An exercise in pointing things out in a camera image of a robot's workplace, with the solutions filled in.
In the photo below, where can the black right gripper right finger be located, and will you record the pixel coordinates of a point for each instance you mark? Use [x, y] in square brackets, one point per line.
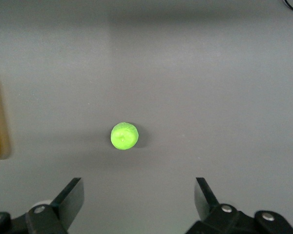
[206, 202]

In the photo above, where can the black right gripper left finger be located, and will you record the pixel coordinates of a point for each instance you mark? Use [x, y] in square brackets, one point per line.
[68, 202]

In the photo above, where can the green apple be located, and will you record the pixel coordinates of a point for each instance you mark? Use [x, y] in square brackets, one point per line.
[124, 136]

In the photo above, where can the dark grey table mat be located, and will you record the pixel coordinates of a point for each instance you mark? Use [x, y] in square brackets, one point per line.
[185, 73]

